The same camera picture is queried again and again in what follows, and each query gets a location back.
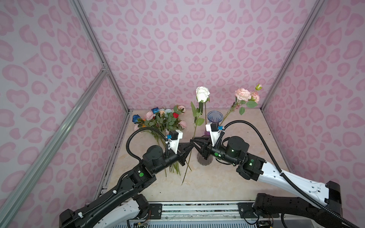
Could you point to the white rose stem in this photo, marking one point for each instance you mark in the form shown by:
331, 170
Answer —
199, 112

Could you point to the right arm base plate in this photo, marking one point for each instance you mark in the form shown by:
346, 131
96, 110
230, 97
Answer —
246, 210

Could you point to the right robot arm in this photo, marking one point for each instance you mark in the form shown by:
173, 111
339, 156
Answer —
320, 202

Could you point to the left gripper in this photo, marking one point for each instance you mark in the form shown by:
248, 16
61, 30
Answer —
180, 155

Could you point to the dark blue rose stem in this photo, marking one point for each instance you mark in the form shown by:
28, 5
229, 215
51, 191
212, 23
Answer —
136, 118

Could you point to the red rose stem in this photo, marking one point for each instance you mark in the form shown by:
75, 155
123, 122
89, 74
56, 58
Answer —
176, 115

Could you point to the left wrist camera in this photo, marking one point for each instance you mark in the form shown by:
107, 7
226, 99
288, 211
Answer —
173, 139

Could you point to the diagonal aluminium frame bar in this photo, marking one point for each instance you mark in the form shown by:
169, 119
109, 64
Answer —
16, 199

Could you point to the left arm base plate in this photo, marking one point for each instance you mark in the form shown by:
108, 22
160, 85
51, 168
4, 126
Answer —
153, 212

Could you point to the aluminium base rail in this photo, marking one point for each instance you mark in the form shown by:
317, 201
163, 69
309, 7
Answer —
213, 214

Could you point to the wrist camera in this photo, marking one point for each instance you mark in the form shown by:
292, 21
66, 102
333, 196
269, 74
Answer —
214, 129
173, 139

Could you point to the blue purple glass vase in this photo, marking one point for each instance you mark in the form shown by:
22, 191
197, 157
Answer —
214, 117

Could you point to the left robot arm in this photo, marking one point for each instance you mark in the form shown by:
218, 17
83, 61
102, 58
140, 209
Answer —
124, 201

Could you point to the maroon grey glass vase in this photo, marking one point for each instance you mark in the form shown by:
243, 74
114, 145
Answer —
202, 161

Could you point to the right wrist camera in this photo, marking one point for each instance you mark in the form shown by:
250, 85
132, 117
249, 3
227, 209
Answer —
214, 129

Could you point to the pink rose stem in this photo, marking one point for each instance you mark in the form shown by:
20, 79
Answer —
244, 99

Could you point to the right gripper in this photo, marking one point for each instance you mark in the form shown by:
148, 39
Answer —
207, 149

